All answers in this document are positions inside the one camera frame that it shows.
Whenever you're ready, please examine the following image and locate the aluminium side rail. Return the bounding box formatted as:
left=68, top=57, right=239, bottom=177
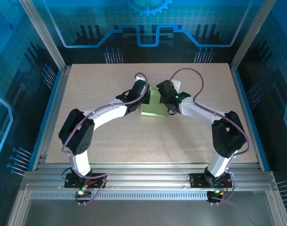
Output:
left=229, top=65, right=271, bottom=171
left=32, top=67, right=72, bottom=170

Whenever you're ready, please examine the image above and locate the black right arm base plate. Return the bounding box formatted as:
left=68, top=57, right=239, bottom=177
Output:
left=188, top=172, right=233, bottom=188

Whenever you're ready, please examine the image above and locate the slotted grey cable duct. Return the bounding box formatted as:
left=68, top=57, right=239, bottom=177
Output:
left=30, top=191, right=268, bottom=201

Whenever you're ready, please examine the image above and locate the aluminium corner post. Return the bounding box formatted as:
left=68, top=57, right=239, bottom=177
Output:
left=18, top=0, right=67, bottom=71
left=230, top=0, right=276, bottom=69

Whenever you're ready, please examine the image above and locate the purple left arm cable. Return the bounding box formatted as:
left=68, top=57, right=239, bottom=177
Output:
left=61, top=72, right=150, bottom=205

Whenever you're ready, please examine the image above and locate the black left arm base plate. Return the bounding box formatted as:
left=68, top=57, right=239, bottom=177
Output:
left=64, top=173, right=108, bottom=189

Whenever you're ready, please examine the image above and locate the small circuit board with LED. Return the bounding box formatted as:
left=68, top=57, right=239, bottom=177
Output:
left=75, top=189, right=92, bottom=198
left=207, top=189, right=225, bottom=198

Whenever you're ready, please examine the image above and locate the aluminium cross rail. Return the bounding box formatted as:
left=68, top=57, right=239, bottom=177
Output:
left=20, top=163, right=278, bottom=192

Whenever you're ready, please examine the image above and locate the light green paper box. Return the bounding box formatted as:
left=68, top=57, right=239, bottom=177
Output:
left=140, top=87, right=167, bottom=118

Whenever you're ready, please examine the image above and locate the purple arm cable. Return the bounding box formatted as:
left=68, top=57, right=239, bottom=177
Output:
left=61, top=72, right=150, bottom=205
left=170, top=67, right=250, bottom=205

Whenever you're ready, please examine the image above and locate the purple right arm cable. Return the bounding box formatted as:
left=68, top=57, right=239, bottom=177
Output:
left=170, top=67, right=250, bottom=205

